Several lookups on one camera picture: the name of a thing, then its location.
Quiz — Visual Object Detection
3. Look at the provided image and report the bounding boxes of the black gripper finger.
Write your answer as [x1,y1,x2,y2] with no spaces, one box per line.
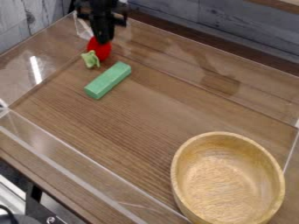
[89,17,114,45]

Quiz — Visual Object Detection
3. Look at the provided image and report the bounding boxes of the wooden bowl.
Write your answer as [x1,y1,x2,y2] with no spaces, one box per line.
[170,131,285,224]

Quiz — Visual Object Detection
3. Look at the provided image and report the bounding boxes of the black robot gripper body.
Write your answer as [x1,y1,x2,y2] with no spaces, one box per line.
[73,0,128,26]

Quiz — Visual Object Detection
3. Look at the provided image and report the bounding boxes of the red plush strawberry toy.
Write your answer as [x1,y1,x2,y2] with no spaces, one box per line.
[80,37,112,68]

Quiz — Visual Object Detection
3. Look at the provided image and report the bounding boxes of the clear acrylic tray walls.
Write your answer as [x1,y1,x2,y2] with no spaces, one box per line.
[0,17,299,224]

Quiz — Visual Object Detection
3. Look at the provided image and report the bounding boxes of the black cable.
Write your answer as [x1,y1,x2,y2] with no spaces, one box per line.
[0,204,18,224]

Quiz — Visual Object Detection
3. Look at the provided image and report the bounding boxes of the green rectangular block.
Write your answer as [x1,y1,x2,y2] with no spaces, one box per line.
[84,61,130,100]

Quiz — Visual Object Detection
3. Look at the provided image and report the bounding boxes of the black table leg bracket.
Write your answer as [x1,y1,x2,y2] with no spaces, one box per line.
[24,185,81,224]

